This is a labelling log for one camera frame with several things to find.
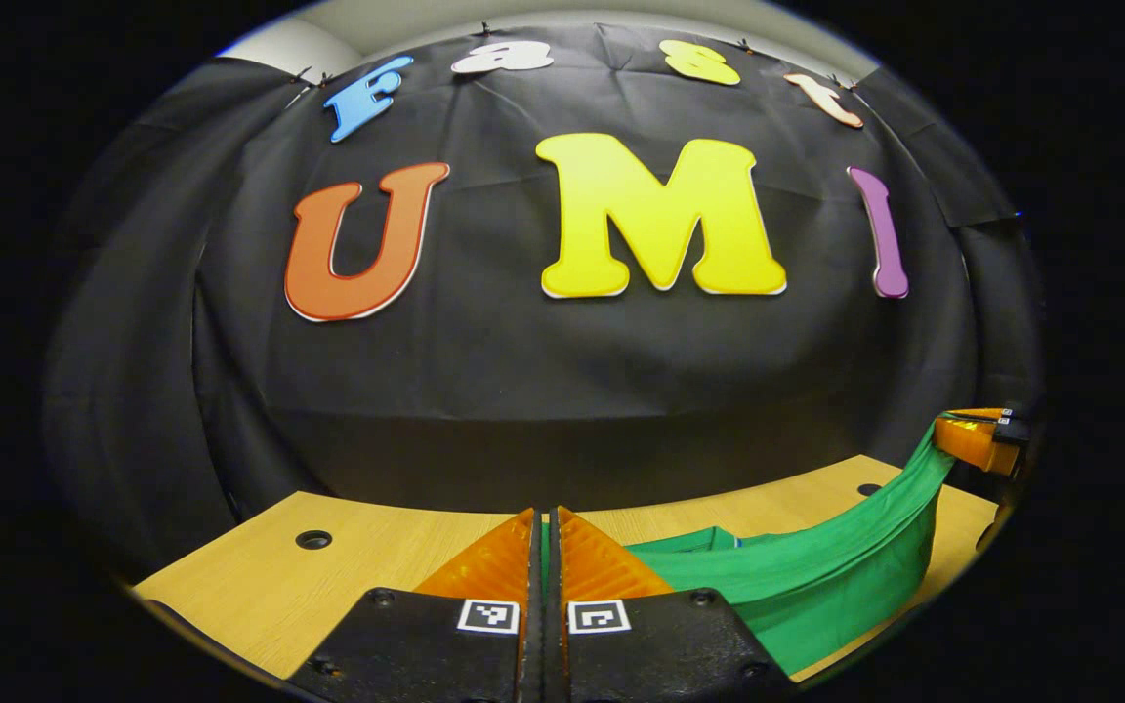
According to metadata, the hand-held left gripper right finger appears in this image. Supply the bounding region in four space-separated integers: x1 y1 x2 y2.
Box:
545 506 798 703

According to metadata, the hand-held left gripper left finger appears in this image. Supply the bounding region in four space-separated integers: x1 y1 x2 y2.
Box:
287 506 544 703

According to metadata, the black backdrop cloth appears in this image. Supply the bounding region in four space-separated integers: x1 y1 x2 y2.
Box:
43 21 1047 577

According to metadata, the green T-shirt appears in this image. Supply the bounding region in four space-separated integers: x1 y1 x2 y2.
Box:
538 418 959 677

